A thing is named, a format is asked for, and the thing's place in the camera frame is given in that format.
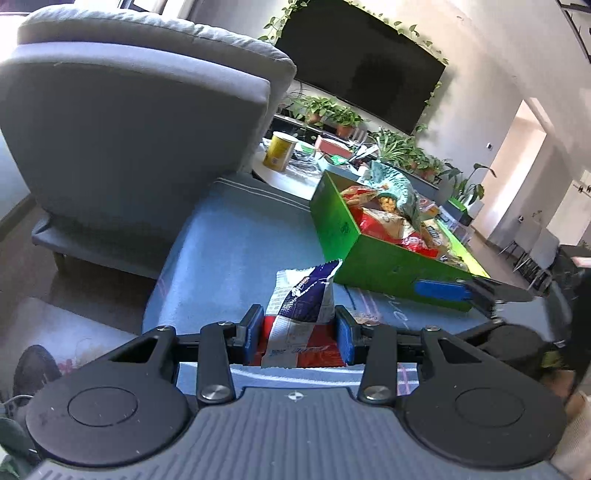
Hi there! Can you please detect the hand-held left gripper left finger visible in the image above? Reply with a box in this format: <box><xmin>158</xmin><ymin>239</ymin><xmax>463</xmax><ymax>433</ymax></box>
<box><xmin>104</xmin><ymin>303</ymin><xmax>266</xmax><ymax>404</ymax></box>

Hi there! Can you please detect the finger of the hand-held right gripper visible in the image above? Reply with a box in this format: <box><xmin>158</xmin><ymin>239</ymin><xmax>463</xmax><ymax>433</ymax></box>
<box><xmin>414</xmin><ymin>278</ymin><xmax>537</xmax><ymax>318</ymax></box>

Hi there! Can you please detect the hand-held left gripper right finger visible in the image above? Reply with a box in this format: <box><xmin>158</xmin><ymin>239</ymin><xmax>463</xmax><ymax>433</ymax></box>
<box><xmin>335</xmin><ymin>305</ymin><xmax>502</xmax><ymax>404</ymax></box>

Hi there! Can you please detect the white blue red snack packet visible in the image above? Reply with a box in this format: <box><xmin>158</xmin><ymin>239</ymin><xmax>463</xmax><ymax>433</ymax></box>
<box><xmin>259</xmin><ymin>259</ymin><xmax>345</xmax><ymax>370</ymax></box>

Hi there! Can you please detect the green cardboard box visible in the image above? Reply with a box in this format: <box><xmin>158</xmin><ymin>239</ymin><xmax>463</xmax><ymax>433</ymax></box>
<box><xmin>309</xmin><ymin>170</ymin><xmax>491</xmax><ymax>313</ymax></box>

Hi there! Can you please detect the large red snack bag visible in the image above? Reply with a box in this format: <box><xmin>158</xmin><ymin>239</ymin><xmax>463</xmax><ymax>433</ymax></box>
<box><xmin>358</xmin><ymin>207</ymin><xmax>439</xmax><ymax>253</ymax></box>

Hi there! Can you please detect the person's right hand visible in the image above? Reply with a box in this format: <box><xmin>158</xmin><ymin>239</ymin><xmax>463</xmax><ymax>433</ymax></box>
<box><xmin>544</xmin><ymin>369</ymin><xmax>591</xmax><ymax>468</ymax></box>

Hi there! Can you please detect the black box green lid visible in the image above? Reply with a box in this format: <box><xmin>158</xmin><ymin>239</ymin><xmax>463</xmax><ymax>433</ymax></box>
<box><xmin>444</xmin><ymin>198</ymin><xmax>472</xmax><ymax>228</ymax></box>

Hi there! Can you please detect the grey dining chair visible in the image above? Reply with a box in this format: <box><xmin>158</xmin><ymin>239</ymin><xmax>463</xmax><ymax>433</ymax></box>
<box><xmin>499</xmin><ymin>220</ymin><xmax>563</xmax><ymax>288</ymax></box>

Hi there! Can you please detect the green snack bag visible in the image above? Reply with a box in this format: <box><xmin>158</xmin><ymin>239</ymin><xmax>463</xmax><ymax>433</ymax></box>
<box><xmin>369</xmin><ymin>161</ymin><xmax>422</xmax><ymax>232</ymax></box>

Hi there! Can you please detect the large leaf plant white pot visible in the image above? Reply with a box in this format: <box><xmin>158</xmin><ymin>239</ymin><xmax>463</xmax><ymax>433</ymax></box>
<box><xmin>438</xmin><ymin>161</ymin><xmax>498</xmax><ymax>209</ymax></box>

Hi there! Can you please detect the red yellow chip bag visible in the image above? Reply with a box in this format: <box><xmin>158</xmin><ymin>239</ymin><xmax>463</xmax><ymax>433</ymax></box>
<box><xmin>341</xmin><ymin>185</ymin><xmax>384</xmax><ymax>211</ymax></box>

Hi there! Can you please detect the green potted plant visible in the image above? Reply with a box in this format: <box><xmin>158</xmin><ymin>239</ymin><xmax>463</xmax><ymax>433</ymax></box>
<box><xmin>329</xmin><ymin>105</ymin><xmax>366</xmax><ymax>138</ymax></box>
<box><xmin>294</xmin><ymin>95</ymin><xmax>339</xmax><ymax>126</ymax></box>
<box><xmin>370</xmin><ymin>129</ymin><xmax>417</xmax><ymax>165</ymax></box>
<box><xmin>408</xmin><ymin>150</ymin><xmax>447</xmax><ymax>182</ymax></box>

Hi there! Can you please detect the round white table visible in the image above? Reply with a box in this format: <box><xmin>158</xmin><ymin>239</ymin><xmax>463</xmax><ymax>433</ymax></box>
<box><xmin>252</xmin><ymin>138</ymin><xmax>334</xmax><ymax>202</ymax></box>

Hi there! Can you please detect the yellow canister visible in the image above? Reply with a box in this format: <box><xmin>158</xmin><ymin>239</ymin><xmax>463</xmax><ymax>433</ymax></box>
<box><xmin>263</xmin><ymin>131</ymin><xmax>299</xmax><ymax>173</ymax></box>

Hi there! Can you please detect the red tissue box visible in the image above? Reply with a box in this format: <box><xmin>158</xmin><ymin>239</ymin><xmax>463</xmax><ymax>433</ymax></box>
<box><xmin>315</xmin><ymin>137</ymin><xmax>354</xmax><ymax>158</ymax></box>

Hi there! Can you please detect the patterned rug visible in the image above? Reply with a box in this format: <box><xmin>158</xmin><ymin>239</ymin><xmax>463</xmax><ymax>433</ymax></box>
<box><xmin>0</xmin><ymin>295</ymin><xmax>158</xmax><ymax>416</ymax></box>

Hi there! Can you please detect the black shoe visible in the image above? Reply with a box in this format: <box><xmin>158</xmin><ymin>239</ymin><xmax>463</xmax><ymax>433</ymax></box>
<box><xmin>12</xmin><ymin>344</ymin><xmax>64</xmax><ymax>408</ymax></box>

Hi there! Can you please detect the grey sofa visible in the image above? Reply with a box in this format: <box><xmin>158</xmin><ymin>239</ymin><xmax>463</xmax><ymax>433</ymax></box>
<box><xmin>0</xmin><ymin>4</ymin><xmax>299</xmax><ymax>283</ymax></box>

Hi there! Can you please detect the black television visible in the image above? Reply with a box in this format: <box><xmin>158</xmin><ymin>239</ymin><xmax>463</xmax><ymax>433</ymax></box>
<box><xmin>274</xmin><ymin>0</ymin><xmax>448</xmax><ymax>137</ymax></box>

